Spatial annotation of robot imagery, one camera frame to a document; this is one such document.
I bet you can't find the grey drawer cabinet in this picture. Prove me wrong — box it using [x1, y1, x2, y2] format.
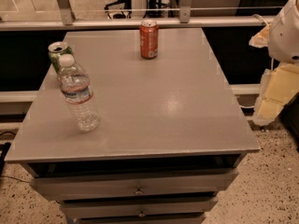
[4, 27, 261, 224]

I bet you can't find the grey drawer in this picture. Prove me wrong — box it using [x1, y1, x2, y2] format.
[78, 213, 206, 224]
[30, 168, 238, 201]
[61, 197, 218, 218]

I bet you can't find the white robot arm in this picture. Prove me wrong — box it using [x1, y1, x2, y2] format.
[249, 0, 299, 126]

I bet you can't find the red coke can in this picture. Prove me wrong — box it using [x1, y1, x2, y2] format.
[139, 20, 159, 59]

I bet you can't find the top grey drawer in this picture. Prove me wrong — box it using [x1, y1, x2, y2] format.
[30, 168, 238, 201]

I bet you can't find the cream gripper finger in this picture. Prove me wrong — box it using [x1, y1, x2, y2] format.
[249, 24, 270, 49]
[252, 63, 299, 126]

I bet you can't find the black object at left edge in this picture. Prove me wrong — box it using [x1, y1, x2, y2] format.
[0, 142, 11, 175]

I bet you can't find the clear plastic water bottle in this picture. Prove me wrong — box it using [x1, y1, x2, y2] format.
[57, 54, 100, 132]

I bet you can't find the middle grey drawer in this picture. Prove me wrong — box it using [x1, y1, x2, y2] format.
[61, 197, 218, 218]

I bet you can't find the green soda can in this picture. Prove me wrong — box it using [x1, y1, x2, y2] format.
[48, 41, 73, 72]

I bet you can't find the bottom grey drawer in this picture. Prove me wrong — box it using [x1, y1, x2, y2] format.
[78, 213, 206, 224]

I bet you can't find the metal railing frame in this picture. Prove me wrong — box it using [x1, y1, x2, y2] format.
[0, 0, 288, 31]

